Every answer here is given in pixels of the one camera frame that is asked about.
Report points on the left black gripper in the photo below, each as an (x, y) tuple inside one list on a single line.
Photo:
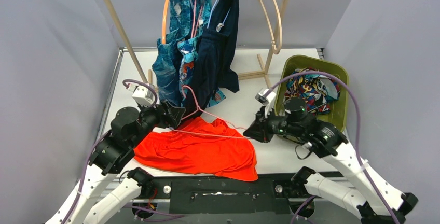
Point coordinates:
[(168, 114)]

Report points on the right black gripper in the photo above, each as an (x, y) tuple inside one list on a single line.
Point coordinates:
[(260, 129)]

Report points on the pink wire hanger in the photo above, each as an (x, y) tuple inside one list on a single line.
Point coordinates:
[(200, 110)]

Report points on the orange shorts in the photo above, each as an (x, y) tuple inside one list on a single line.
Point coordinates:
[(199, 147)]

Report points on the comic print shorts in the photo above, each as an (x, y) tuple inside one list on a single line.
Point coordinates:
[(318, 91)]

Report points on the navy blue shorts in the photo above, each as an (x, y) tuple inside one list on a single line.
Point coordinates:
[(228, 78)]

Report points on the light blue hanger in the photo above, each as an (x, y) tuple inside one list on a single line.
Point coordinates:
[(218, 15)]

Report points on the light wooden hanger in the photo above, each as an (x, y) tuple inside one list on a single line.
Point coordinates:
[(272, 14)]

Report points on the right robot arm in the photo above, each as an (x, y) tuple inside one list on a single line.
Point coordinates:
[(371, 199)]

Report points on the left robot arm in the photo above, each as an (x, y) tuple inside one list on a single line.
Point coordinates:
[(108, 157)]

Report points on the teal shark print shorts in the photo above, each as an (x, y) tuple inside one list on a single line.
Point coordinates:
[(169, 58)]

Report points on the light blue shark shorts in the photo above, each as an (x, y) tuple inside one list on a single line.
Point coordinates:
[(190, 50)]

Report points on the orange wooden hanger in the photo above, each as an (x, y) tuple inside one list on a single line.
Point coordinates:
[(164, 21)]

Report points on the wooden clothes rack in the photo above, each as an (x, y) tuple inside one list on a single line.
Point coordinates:
[(148, 77)]

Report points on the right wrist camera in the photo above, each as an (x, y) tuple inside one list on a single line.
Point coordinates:
[(266, 97)]

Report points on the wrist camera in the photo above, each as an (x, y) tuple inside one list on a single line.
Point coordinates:
[(142, 95), (266, 97)]

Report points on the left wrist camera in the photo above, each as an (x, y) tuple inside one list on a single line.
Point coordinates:
[(142, 95)]

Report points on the aluminium frame rail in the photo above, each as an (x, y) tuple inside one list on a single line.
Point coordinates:
[(110, 94)]

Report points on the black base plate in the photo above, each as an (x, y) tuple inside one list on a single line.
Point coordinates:
[(186, 195)]

